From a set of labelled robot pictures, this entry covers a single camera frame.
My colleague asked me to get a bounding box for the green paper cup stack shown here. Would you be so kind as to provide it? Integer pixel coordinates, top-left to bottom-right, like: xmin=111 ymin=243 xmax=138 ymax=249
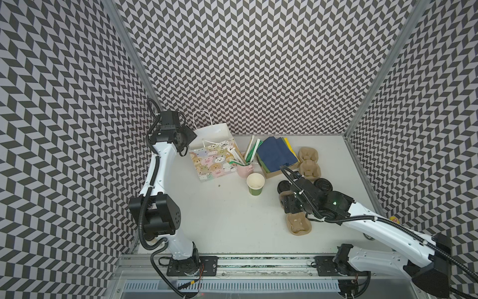
xmin=246 ymin=173 xmax=266 ymax=196

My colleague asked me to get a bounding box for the cartoon animal paper bag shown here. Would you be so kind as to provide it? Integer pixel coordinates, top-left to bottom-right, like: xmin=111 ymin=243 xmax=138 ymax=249
xmin=189 ymin=110 xmax=239 ymax=182

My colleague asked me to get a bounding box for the yellow napkin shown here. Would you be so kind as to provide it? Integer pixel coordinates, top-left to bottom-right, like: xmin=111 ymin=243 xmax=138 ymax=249
xmin=283 ymin=137 xmax=299 ymax=161

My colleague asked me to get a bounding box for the brown tea bottle yellow cap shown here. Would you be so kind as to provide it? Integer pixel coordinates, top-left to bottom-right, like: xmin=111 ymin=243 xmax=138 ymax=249
xmin=389 ymin=216 xmax=400 ymax=224

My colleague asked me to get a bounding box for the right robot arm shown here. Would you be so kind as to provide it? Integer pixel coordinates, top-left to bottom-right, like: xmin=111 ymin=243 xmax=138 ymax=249
xmin=281 ymin=166 xmax=478 ymax=299

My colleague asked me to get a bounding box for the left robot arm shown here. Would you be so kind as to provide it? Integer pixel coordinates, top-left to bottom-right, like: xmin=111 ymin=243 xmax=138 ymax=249
xmin=128 ymin=99 xmax=201 ymax=276

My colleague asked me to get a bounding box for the pulp cup carrier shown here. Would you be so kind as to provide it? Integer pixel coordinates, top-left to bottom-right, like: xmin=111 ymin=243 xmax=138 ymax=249
xmin=279 ymin=191 xmax=312 ymax=236

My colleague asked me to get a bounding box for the pink metal bucket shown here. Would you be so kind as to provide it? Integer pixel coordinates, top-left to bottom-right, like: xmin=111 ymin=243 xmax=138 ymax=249
xmin=237 ymin=164 xmax=255 ymax=179

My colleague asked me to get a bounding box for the dark blue napkin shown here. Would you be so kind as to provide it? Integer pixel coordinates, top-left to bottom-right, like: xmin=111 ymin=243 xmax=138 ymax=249
xmin=256 ymin=137 xmax=298 ymax=173

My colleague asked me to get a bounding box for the black cup lid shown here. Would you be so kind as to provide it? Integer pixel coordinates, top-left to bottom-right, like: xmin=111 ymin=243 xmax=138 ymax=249
xmin=314 ymin=178 xmax=333 ymax=193

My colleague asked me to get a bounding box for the metal base rail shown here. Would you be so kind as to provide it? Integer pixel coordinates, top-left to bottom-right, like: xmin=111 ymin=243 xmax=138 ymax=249
xmin=104 ymin=254 xmax=427 ymax=299

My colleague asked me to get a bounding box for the stack of pulp cup carriers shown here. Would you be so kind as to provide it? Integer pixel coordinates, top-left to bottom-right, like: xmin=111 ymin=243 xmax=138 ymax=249
xmin=299 ymin=147 xmax=321 ymax=181

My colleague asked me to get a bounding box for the green wrapped straw, lying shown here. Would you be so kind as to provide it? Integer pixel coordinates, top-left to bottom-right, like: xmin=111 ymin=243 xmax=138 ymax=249
xmin=229 ymin=160 xmax=247 ymax=166

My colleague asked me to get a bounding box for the green napkin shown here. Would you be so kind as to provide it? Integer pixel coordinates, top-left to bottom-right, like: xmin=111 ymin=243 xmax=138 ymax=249
xmin=255 ymin=155 xmax=270 ymax=175

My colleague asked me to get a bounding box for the cardboard napkin box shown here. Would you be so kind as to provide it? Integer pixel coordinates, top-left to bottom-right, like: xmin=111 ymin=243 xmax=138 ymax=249
xmin=260 ymin=161 xmax=300 ymax=179

